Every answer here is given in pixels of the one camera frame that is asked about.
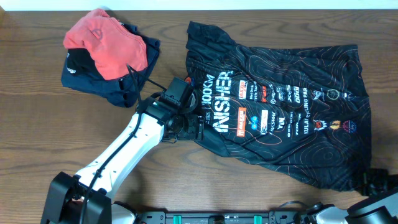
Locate right black cable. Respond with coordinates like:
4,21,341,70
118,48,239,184
269,200,308,224

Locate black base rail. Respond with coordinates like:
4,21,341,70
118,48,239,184
134,211,301,224

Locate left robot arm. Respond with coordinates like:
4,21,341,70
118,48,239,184
41,93,203,223

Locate black cable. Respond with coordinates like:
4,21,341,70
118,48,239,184
269,200,308,224
78,63,169,224

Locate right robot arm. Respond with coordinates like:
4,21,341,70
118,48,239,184
296,169,397,224

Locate left black cable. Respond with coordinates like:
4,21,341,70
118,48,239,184
78,63,169,224

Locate red folded shirt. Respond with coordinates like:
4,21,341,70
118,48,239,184
63,9,149,80

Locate navy folded garment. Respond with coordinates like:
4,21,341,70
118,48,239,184
61,24,160,108

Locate black printed cycling jersey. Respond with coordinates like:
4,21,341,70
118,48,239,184
186,22,372,191

